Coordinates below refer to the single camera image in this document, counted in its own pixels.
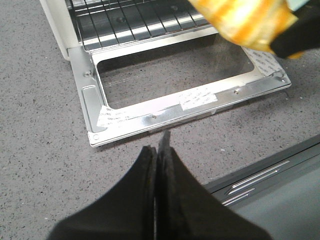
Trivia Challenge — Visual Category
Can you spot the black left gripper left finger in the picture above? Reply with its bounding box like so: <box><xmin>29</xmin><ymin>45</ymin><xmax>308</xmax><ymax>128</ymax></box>
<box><xmin>48</xmin><ymin>146</ymin><xmax>157</xmax><ymax>240</ymax></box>

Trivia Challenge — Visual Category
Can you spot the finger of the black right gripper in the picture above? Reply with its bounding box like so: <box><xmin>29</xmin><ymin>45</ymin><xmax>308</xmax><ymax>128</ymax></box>
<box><xmin>271</xmin><ymin>0</ymin><xmax>320</xmax><ymax>59</ymax></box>

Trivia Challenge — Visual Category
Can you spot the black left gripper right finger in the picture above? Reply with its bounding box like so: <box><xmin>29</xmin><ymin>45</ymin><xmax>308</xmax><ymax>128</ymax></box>
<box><xmin>156</xmin><ymin>130</ymin><xmax>271</xmax><ymax>240</ymax></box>

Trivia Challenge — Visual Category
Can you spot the glass oven door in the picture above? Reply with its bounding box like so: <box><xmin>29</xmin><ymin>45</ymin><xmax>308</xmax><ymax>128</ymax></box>
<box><xmin>68</xmin><ymin>28</ymin><xmax>291</xmax><ymax>147</ymax></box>

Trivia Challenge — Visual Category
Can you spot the metal wire oven rack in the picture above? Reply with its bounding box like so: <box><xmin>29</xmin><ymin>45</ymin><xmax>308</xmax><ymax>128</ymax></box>
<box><xmin>65</xmin><ymin>0</ymin><xmax>209</xmax><ymax>51</ymax></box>

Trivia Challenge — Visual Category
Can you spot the white Toshiba toaster oven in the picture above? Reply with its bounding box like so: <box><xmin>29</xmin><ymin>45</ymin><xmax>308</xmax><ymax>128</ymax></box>
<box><xmin>40</xmin><ymin>0</ymin><xmax>218</xmax><ymax>60</ymax></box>

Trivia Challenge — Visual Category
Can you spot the yellow striped croissant bread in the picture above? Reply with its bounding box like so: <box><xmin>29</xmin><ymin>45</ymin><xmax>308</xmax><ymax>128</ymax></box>
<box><xmin>190</xmin><ymin>0</ymin><xmax>298</xmax><ymax>55</ymax></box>

